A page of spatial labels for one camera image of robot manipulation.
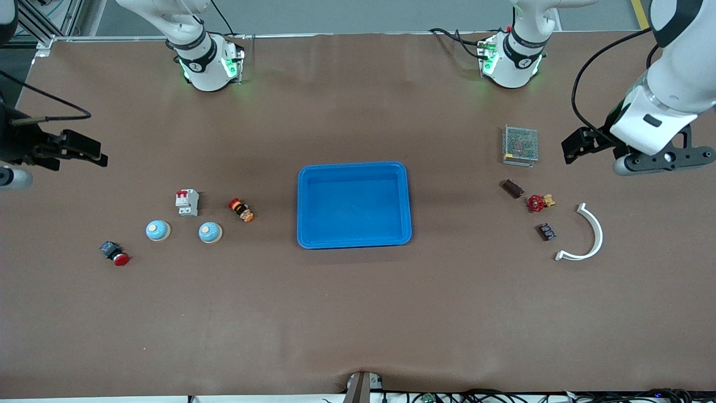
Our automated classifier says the red push button grey body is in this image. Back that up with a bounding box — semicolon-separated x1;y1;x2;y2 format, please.
100;241;131;267

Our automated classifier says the aluminium frame profile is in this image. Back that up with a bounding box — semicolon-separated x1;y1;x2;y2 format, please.
0;0;84;51

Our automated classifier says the blue plastic tray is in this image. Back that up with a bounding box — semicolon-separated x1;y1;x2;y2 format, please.
296;161;413;250

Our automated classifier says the white curved plastic bracket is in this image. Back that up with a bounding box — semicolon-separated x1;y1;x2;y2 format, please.
554;203;604;262

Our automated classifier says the white circuit breaker red switch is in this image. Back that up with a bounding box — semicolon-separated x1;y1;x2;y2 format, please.
175;189;200;217

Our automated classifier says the metal mesh power supply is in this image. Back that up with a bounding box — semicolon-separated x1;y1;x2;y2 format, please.
502;124;539;167

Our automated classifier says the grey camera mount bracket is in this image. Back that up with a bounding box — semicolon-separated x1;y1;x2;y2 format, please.
342;371;384;403

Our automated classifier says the black cable bundle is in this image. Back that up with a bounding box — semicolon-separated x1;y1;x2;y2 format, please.
386;388;694;403

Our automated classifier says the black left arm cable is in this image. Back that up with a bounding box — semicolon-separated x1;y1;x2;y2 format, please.
571;27;663;147

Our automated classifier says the black base cable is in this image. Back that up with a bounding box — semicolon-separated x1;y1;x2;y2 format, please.
210;0;247;40
430;27;493;59

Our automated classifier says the orange black emergency stop switch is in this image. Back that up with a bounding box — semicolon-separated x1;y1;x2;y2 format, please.
228;198;255;223

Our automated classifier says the table cover sheet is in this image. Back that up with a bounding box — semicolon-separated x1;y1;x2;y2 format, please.
0;31;716;399

